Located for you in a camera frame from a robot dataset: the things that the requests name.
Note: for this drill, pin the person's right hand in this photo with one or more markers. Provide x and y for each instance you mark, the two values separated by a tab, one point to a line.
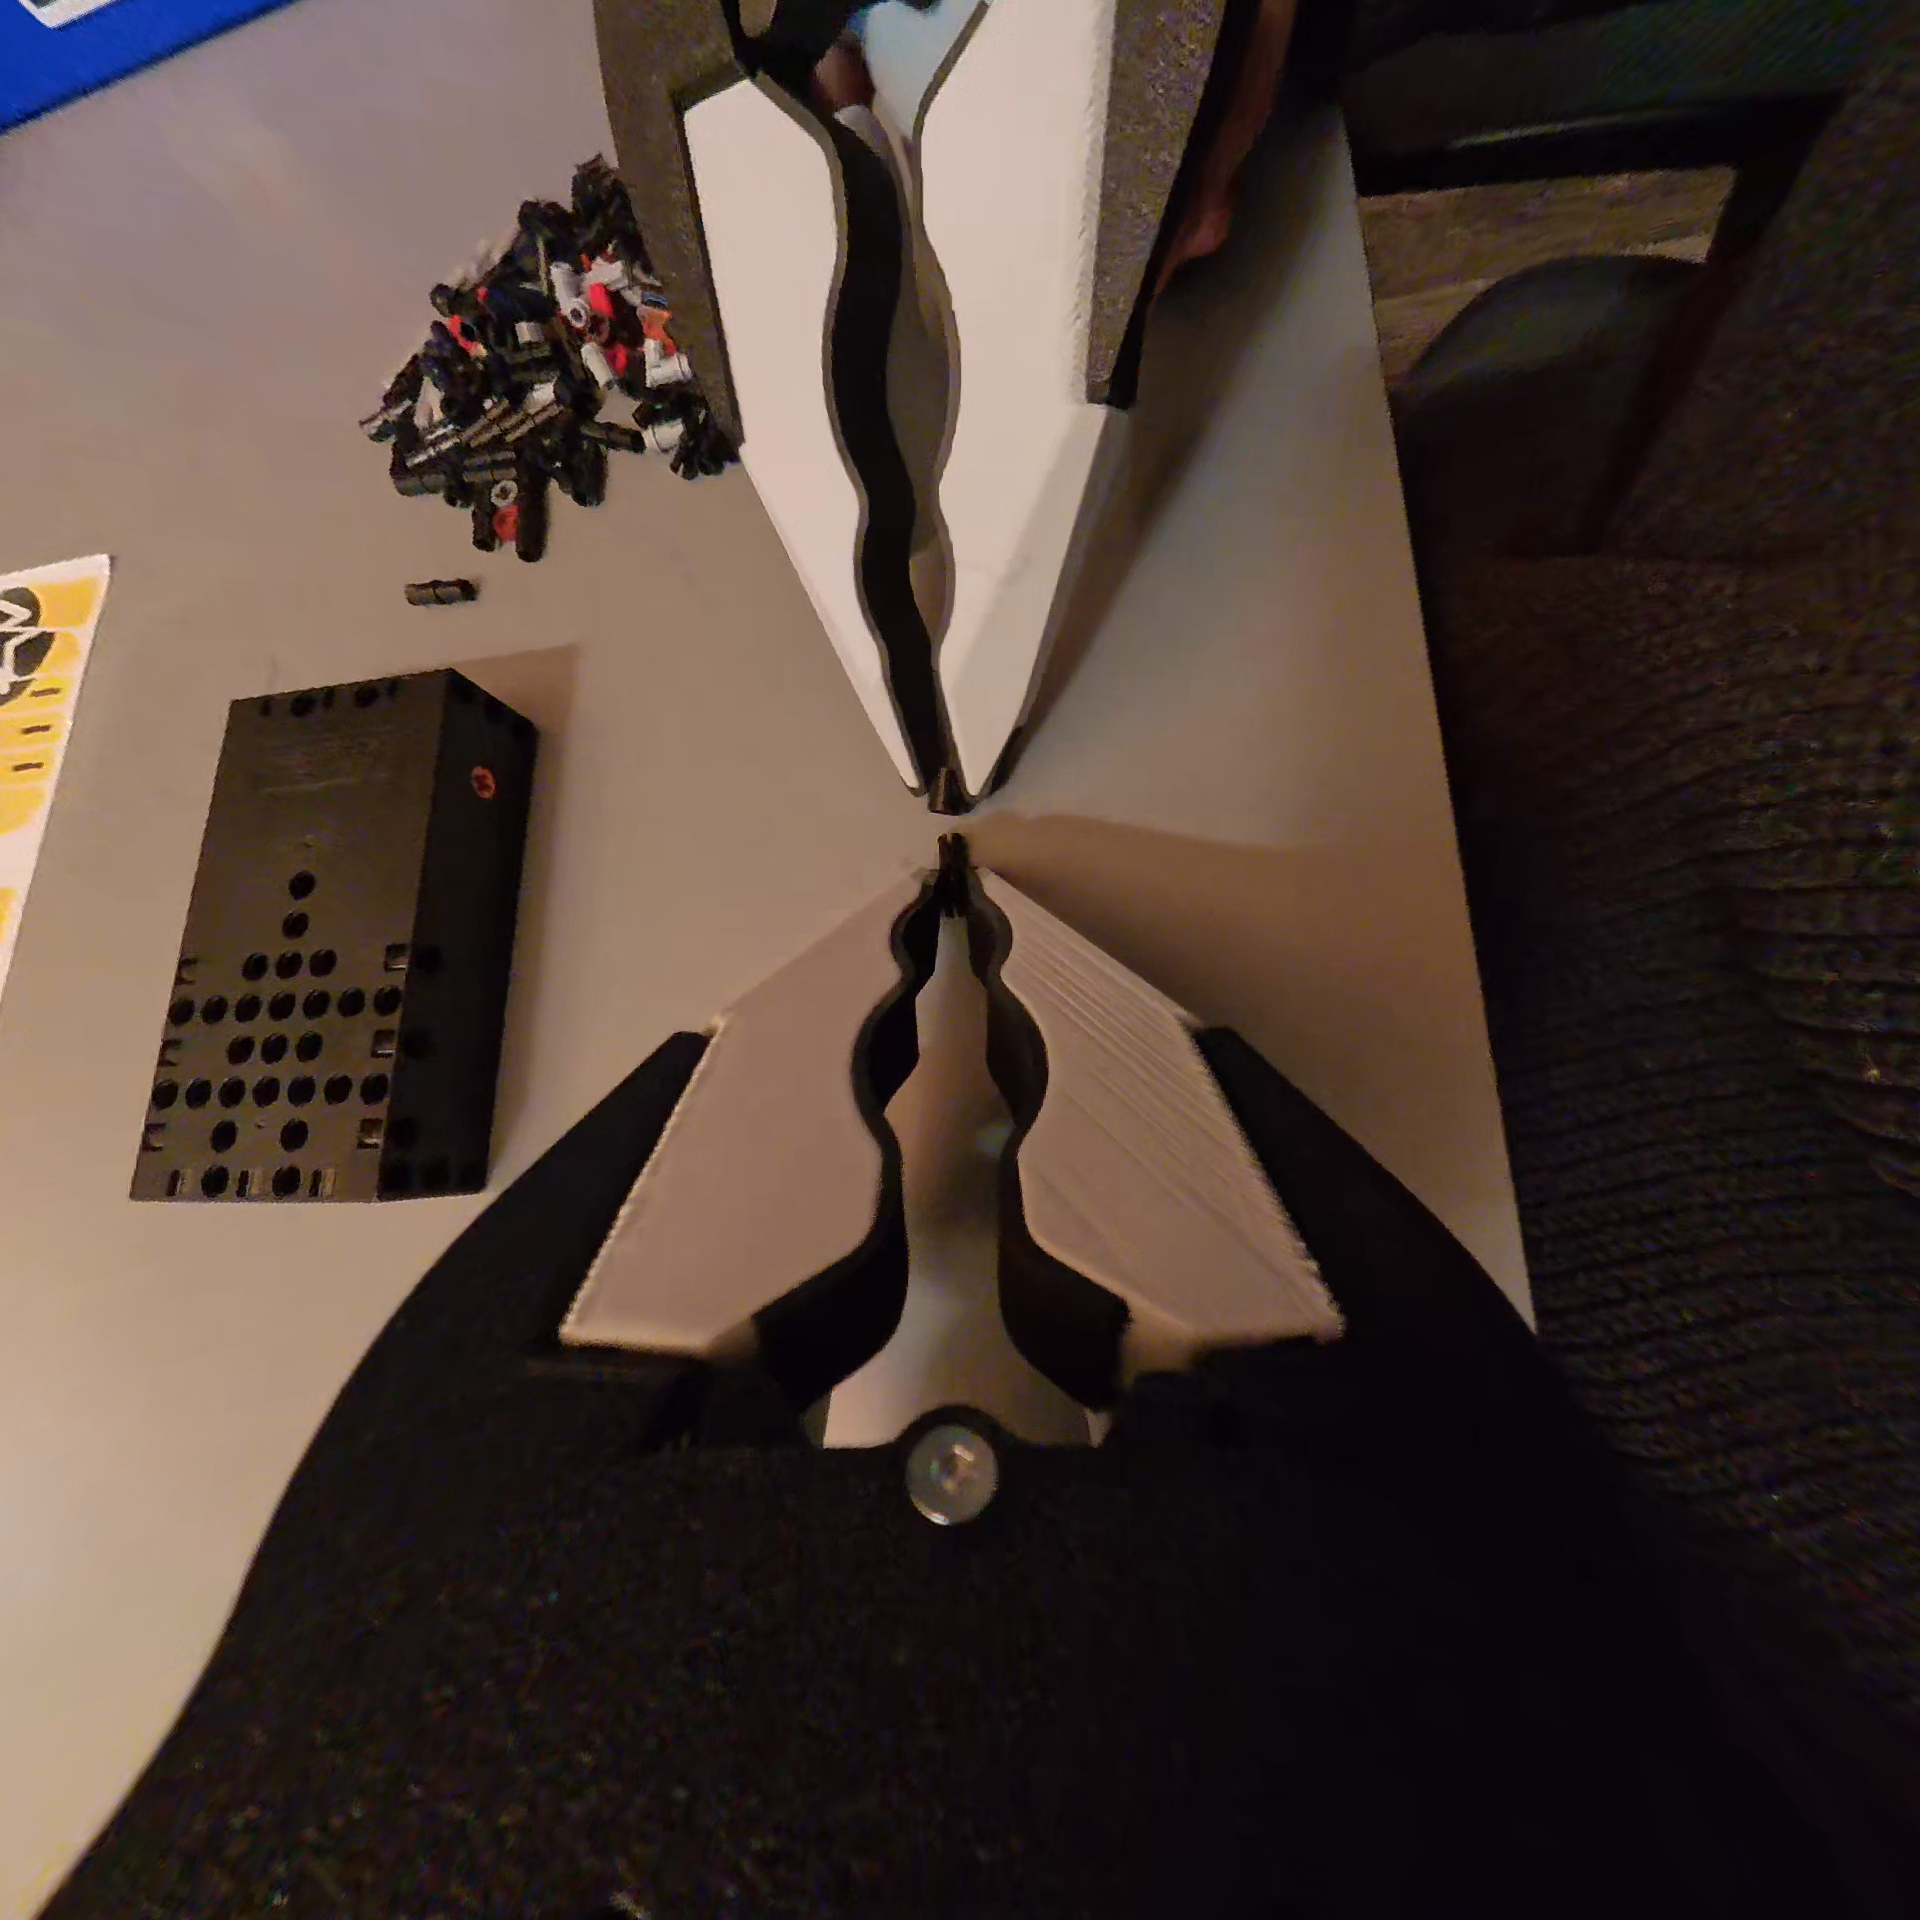
1223	118

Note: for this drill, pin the black perforated plastic block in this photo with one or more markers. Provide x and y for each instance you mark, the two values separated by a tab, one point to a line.
374	780

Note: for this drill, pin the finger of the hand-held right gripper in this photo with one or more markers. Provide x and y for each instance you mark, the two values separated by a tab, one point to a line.
771	347
1036	298

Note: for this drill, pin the pile of small plastic pins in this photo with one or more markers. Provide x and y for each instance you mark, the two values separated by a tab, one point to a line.
539	376

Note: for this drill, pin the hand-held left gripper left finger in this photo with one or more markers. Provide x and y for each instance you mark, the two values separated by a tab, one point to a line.
753	1182

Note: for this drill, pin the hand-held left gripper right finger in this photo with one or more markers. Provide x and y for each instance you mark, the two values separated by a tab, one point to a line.
1156	1182

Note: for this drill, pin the blue plastic bin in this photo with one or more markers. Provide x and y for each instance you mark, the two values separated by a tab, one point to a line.
90	68

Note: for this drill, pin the yellow grey sticker sheet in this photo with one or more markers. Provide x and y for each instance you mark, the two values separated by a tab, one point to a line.
44	720

